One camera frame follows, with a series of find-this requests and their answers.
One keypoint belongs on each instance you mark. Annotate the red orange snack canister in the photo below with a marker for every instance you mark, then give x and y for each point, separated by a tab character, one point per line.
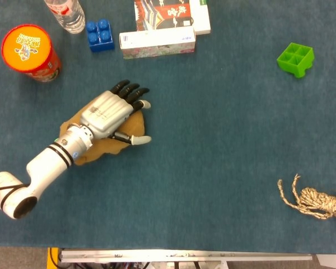
28	50

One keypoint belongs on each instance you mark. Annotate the green plastic grid block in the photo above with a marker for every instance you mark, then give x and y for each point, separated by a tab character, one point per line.
296	59

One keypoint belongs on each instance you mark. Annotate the clear plastic water bottle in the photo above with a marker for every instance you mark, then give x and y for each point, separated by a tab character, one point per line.
68	14

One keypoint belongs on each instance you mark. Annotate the red black printed box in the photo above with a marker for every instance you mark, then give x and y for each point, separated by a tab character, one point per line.
163	14

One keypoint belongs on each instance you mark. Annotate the yellow frame bracket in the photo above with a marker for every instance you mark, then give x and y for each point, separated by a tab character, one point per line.
53	256

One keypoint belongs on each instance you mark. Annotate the blue toy building block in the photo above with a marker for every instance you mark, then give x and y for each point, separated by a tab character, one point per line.
100	36

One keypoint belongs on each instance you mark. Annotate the white box with green mark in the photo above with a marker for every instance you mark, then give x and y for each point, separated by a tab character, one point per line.
200	15

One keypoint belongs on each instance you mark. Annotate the brown plush toy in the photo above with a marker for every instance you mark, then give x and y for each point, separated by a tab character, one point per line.
131	126

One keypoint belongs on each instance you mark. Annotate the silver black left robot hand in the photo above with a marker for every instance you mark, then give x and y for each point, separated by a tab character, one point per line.
109	112

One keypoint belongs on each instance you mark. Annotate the silver aluminium frame rail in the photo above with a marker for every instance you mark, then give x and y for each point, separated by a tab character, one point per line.
184	255

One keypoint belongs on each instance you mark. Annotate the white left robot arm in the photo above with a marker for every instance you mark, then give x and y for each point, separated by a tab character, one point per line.
36	171

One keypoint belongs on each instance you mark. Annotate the white floral tissue box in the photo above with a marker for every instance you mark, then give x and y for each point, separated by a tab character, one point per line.
157	43

